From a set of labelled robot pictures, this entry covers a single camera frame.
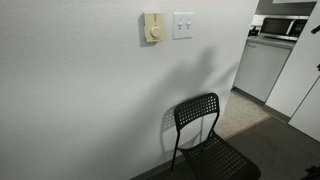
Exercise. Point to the silver black microwave oven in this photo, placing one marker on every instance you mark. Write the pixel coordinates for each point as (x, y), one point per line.
(283, 27)

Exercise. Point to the white door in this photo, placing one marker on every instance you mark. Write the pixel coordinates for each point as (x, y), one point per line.
(300, 71)

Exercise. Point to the beige wall thermostat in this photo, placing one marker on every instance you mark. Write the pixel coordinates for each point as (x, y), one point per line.
(153, 26)

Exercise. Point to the black perforated chair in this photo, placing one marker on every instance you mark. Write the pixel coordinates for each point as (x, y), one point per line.
(214, 158)

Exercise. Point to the small black countertop object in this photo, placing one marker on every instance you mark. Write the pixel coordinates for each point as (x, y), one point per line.
(253, 32)

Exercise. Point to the white kitchen base cabinet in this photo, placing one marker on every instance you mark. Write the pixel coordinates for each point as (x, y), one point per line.
(259, 69)

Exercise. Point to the grey kitchen countertop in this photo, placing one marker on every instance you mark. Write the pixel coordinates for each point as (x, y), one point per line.
(272, 42)

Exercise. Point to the black object bottom right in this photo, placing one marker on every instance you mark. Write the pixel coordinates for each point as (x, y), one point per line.
(313, 173)

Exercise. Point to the white double switch plate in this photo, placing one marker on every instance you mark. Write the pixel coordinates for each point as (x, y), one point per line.
(183, 33)

